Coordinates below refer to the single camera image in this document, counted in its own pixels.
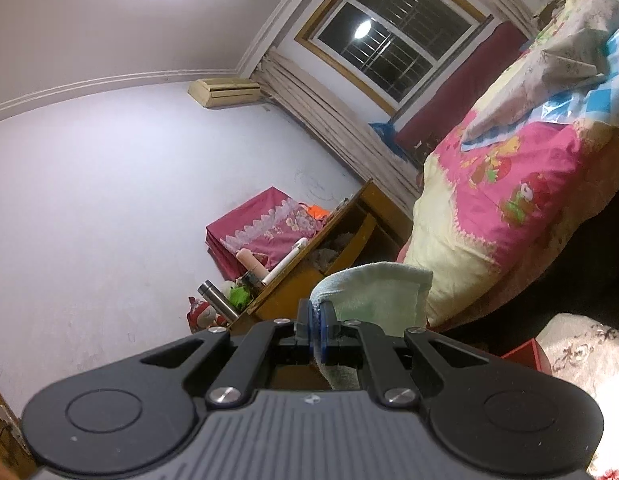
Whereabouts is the steel thermos flask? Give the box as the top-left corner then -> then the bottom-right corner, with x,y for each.
198,281 -> 240,322

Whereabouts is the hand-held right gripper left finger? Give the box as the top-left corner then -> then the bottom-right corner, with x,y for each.
140,299 -> 313,407

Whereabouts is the barred window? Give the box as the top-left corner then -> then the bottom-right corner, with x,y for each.
296,0 -> 494,117

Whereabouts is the door handle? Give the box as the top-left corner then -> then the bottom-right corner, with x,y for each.
0,404 -> 23,453

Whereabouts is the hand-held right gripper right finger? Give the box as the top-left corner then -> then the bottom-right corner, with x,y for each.
312,300 -> 496,408

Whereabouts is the wall air conditioner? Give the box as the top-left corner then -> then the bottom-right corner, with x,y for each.
188,76 -> 262,109

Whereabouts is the maroon headboard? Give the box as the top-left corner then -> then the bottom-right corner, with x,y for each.
393,21 -> 530,166

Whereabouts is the wooden nightstand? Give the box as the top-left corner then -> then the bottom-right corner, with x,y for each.
228,179 -> 415,333

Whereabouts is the beige curtain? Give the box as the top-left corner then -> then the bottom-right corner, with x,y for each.
250,46 -> 423,221

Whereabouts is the white tube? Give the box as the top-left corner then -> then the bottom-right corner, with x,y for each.
262,238 -> 308,285

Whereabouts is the pink yellow printed quilt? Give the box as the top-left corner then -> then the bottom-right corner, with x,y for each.
397,0 -> 619,333

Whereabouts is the green plush toy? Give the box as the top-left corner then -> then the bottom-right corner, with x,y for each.
228,284 -> 252,311

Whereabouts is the pink bottle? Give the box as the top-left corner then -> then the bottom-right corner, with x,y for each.
236,248 -> 268,282

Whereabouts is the red white plush toy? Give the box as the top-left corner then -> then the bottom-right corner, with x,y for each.
188,296 -> 230,332

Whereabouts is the red storage box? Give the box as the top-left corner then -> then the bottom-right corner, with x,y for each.
499,338 -> 553,375

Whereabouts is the pale floral cloth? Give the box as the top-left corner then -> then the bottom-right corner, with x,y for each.
462,0 -> 619,143

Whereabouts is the light green towel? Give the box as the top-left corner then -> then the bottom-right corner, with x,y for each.
309,261 -> 434,392

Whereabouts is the pink cloth covered box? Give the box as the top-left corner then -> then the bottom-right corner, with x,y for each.
206,186 -> 324,282

